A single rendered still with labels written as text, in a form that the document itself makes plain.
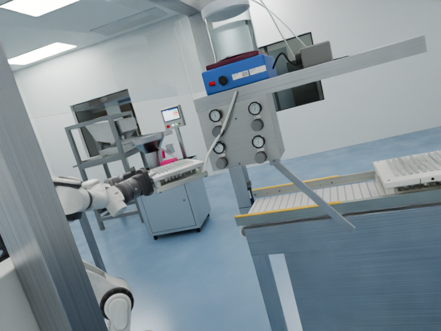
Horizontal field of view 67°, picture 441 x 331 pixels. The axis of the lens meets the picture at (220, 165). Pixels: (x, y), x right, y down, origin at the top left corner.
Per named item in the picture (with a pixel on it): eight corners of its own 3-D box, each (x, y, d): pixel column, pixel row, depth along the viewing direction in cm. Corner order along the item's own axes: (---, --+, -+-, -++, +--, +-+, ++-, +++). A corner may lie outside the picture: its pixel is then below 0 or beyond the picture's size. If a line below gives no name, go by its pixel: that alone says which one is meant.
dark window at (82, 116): (89, 158, 684) (71, 105, 663) (90, 157, 685) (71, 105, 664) (147, 143, 652) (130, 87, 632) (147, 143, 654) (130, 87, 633)
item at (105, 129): (77, 246, 429) (35, 133, 402) (117, 215, 531) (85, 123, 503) (179, 228, 395) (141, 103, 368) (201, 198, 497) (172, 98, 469)
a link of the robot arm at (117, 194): (123, 176, 133) (100, 187, 124) (140, 197, 132) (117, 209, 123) (113, 192, 140) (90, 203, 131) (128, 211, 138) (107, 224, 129)
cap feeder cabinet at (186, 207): (149, 242, 375) (128, 178, 361) (167, 222, 429) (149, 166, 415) (201, 233, 360) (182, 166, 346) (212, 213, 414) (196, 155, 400)
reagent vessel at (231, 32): (208, 65, 104) (191, 2, 100) (222, 66, 118) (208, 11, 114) (255, 50, 98) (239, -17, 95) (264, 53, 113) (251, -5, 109)
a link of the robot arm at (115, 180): (133, 164, 161) (109, 173, 158) (134, 167, 151) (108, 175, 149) (142, 188, 163) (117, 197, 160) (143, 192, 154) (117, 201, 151)
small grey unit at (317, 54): (297, 71, 99) (293, 50, 97) (299, 71, 105) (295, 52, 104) (333, 61, 95) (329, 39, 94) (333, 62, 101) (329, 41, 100)
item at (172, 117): (174, 162, 387) (159, 110, 375) (177, 160, 396) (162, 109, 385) (193, 158, 381) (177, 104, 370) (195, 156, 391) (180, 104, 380)
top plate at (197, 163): (205, 165, 151) (204, 160, 150) (153, 182, 142) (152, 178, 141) (188, 161, 173) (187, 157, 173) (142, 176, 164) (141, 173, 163)
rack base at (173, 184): (208, 175, 152) (207, 170, 151) (157, 194, 143) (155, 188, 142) (190, 171, 174) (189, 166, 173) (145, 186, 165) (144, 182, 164)
